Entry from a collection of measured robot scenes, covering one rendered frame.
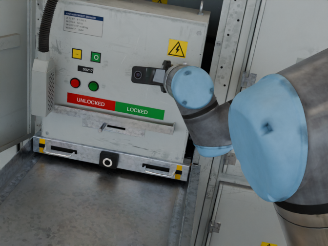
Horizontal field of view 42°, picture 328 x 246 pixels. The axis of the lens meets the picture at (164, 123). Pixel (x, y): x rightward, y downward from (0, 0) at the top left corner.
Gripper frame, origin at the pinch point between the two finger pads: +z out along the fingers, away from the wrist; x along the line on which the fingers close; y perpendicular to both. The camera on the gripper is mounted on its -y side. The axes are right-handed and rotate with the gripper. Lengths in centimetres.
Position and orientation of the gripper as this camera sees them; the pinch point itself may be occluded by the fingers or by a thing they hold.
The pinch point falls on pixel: (160, 73)
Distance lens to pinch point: 128.5
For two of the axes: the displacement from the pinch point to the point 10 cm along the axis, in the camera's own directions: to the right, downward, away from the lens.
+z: -1.5, -1.9, 9.7
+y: 9.8, 0.7, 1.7
